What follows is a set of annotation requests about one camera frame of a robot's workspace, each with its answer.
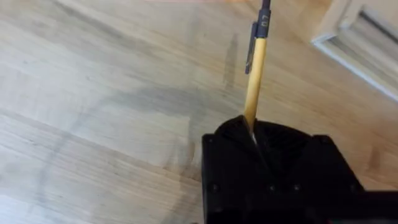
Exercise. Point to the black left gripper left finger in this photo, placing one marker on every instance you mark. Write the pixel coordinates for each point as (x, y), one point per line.
(231, 161)

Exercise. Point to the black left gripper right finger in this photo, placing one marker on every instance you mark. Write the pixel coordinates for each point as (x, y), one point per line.
(298, 161)

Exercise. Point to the yellow pen with dark cap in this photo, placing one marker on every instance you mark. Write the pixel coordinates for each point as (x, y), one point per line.
(255, 77)

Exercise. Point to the white frame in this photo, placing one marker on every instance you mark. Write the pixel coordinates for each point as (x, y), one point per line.
(357, 40)

